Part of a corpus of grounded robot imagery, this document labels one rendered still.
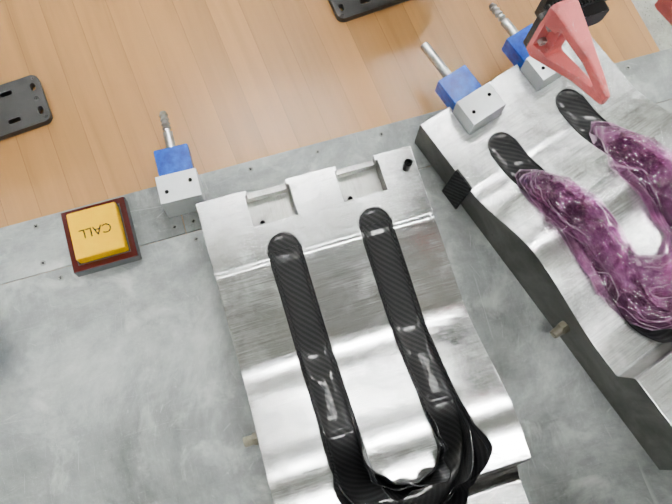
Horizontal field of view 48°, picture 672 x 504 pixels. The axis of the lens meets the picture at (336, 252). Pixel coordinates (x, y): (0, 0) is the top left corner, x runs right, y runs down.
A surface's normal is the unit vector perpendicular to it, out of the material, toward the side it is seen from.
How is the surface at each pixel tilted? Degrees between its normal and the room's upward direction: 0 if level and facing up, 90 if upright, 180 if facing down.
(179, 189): 0
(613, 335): 4
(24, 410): 0
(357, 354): 18
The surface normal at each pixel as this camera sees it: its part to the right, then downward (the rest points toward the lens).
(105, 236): 0.04, -0.25
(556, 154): -0.16, -0.52
